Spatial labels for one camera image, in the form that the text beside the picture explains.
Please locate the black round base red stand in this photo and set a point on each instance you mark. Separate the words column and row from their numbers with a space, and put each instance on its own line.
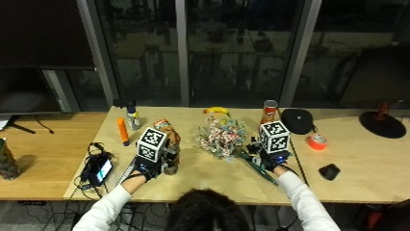
column 382, row 124

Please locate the spray bottle with black trigger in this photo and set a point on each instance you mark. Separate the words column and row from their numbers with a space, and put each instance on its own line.
column 131, row 117

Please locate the black power strip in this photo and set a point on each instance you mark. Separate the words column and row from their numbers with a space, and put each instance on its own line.
column 30, row 202

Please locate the black computer monitor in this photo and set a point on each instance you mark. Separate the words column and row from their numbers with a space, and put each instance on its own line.
column 25, row 91

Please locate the black oval case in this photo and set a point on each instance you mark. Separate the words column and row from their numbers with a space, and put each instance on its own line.
column 296, row 121

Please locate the brown patterned vase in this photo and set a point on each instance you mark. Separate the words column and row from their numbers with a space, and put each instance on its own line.
column 173, row 141

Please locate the white marker cube on right glove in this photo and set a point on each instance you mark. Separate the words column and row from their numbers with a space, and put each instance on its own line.
column 274, row 137

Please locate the orange marker pen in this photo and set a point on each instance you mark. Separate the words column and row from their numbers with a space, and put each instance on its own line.
column 122, row 131

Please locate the large black wall screen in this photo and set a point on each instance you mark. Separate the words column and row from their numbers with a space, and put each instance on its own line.
column 42, row 32

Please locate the black computer mouse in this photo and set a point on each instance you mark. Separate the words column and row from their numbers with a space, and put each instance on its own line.
column 328, row 171

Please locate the person's left hand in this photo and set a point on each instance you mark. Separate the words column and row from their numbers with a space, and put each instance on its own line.
column 149, row 169

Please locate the person's right hand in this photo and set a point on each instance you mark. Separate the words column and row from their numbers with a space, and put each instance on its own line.
column 272, row 162

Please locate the green patterned bag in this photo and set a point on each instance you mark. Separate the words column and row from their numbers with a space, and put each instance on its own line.
column 6, row 160

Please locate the black device with lit screen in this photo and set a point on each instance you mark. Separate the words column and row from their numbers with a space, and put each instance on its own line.
column 98, row 169

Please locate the yellow banana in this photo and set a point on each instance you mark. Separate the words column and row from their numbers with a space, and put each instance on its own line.
column 217, row 110

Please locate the white marker cube on glove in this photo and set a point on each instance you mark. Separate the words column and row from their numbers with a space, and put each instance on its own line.
column 274, row 137
column 150, row 144

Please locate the white marker cube on left glove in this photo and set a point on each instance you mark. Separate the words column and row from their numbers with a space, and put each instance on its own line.
column 150, row 144

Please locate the red and black chair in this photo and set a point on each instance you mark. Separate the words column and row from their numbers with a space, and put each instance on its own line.
column 386, row 215

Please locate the orange tape roll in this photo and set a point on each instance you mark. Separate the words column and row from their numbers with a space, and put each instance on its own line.
column 316, row 141

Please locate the pink and white flower bouquet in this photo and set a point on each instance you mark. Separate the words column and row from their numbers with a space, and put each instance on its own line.
column 221, row 136

